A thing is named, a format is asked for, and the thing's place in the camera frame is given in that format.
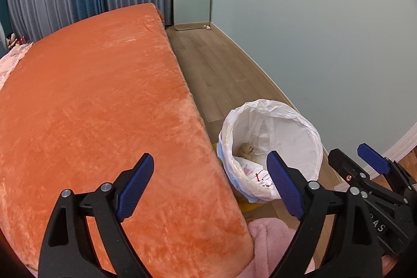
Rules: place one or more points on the yellow bag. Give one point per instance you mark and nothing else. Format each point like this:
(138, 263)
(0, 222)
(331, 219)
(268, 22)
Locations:
(251, 207)

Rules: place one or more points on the small toys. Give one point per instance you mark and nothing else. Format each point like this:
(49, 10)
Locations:
(14, 41)

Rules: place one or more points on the pink white wrapper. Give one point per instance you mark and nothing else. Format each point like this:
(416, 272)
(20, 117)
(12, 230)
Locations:
(247, 170)

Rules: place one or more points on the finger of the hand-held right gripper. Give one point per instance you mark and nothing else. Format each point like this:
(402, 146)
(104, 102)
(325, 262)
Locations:
(373, 157)
(340, 164)

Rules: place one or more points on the pink fuzzy garment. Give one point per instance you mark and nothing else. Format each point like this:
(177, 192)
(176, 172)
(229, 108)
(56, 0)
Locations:
(270, 248)

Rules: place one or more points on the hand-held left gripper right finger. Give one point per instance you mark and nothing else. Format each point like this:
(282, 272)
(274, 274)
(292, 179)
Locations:
(285, 186)

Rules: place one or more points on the white-lined trash bin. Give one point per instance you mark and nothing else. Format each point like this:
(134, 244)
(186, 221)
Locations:
(293, 134)

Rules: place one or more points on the orange blanket bed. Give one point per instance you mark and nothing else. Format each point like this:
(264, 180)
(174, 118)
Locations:
(97, 102)

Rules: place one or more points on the white door frame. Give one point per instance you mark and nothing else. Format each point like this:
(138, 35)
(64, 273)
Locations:
(402, 147)

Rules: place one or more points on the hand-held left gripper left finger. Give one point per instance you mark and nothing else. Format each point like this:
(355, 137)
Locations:
(135, 186)

